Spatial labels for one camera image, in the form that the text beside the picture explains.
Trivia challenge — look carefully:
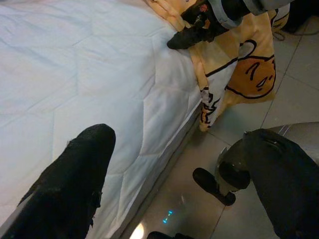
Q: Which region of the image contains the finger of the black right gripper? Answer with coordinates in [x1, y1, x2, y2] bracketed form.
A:
[166, 24, 226, 50]

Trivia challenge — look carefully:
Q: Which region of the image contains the yellow cartoon egg blanket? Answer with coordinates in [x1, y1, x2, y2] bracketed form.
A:
[146, 0, 291, 132]

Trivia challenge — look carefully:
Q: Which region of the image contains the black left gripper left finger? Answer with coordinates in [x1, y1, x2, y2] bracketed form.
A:
[0, 123, 117, 239]

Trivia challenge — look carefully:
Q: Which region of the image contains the robot left leg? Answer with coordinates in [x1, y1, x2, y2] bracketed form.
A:
[147, 231, 195, 239]

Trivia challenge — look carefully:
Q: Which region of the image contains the white quilted mattress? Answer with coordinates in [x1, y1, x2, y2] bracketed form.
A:
[0, 0, 204, 239]

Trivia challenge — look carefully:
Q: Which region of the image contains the robot right leg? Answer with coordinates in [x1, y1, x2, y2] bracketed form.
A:
[192, 146, 251, 207]

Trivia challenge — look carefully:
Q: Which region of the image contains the robot leg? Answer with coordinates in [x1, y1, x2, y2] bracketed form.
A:
[147, 231, 195, 239]
[192, 146, 251, 207]

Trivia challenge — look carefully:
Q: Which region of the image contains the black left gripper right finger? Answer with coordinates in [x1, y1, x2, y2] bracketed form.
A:
[243, 128, 319, 239]

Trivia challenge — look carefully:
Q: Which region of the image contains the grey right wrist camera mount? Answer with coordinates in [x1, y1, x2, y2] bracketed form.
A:
[208, 0, 244, 30]

